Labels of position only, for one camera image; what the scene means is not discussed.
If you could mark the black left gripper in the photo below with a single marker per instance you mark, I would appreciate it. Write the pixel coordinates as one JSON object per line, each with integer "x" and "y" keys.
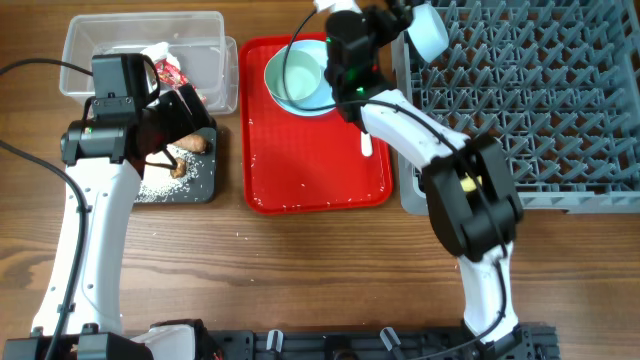
{"x": 184, "y": 123}

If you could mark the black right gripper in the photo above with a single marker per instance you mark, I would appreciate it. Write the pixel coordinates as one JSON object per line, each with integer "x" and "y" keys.
{"x": 386, "y": 32}

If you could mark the orange carrot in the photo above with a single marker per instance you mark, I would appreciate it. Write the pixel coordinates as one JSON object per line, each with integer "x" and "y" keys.
{"x": 193, "y": 143}

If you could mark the red snack wrapper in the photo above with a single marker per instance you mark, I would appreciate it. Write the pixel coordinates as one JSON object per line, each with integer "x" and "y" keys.
{"x": 171, "y": 75}

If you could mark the light blue bowl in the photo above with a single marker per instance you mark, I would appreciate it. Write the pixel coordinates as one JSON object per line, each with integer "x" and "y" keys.
{"x": 427, "y": 33}

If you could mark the brown food scrap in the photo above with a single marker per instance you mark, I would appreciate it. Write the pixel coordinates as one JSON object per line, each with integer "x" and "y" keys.
{"x": 180, "y": 170}

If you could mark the pile of white rice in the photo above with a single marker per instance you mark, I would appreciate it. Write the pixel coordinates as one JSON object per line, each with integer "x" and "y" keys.
{"x": 197, "y": 185}

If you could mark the white tissue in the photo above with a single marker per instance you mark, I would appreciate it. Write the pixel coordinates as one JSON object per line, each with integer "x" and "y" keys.
{"x": 157, "y": 52}

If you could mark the light blue plate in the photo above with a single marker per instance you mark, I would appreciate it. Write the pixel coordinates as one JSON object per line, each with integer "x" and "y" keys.
{"x": 321, "y": 102}

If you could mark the mint green bowl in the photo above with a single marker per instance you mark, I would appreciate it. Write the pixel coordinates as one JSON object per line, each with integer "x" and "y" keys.
{"x": 292, "y": 75}

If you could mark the yellow plastic cup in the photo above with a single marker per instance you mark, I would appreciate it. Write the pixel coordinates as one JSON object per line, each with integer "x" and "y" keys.
{"x": 469, "y": 183}

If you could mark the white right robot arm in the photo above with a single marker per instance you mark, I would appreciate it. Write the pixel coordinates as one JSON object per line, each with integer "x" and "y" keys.
{"x": 472, "y": 202}

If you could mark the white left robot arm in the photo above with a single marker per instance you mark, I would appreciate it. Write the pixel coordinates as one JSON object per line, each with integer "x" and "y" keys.
{"x": 105, "y": 155}

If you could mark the grey dishwasher rack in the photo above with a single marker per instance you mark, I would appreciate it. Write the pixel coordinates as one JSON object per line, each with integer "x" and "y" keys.
{"x": 556, "y": 82}

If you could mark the clear plastic bin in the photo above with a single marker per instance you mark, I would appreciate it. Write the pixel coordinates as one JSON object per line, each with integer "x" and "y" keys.
{"x": 196, "y": 39}

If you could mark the black plastic tray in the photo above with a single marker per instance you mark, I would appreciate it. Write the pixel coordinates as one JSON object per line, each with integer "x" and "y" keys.
{"x": 210, "y": 133}

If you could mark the white plastic spoon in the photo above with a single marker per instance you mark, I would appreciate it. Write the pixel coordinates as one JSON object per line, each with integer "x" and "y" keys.
{"x": 366, "y": 144}

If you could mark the red serving tray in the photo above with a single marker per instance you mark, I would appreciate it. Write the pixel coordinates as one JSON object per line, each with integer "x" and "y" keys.
{"x": 295, "y": 164}

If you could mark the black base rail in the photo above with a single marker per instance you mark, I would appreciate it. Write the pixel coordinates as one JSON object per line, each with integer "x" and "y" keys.
{"x": 526, "y": 341}

